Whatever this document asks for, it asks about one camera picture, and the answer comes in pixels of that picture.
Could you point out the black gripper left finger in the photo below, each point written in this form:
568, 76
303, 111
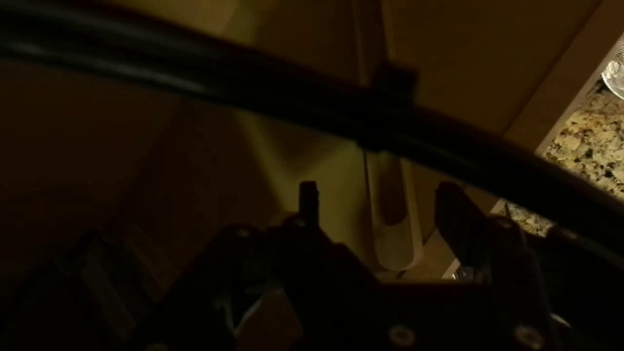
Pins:
279, 292

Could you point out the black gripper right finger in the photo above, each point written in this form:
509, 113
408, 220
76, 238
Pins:
500, 292

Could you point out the silver round dish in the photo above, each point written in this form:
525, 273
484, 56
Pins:
615, 70

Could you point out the wooden wall cupboard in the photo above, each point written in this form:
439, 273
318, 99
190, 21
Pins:
488, 50

